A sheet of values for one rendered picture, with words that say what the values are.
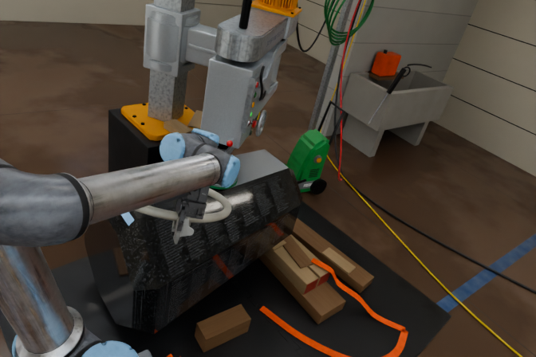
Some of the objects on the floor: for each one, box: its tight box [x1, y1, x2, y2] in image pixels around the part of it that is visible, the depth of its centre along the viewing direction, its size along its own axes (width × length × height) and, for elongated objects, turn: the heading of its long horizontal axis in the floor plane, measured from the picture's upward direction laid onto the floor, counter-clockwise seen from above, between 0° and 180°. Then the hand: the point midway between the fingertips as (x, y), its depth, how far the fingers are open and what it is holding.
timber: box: [195, 304, 251, 352], centre depth 232 cm, size 30×12×12 cm, turn 106°
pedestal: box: [108, 105, 194, 172], centre depth 313 cm, size 66×66×74 cm
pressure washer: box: [286, 100, 345, 194], centre depth 371 cm, size 35×35×87 cm
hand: (173, 237), depth 132 cm, fingers closed on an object, 4 cm apart
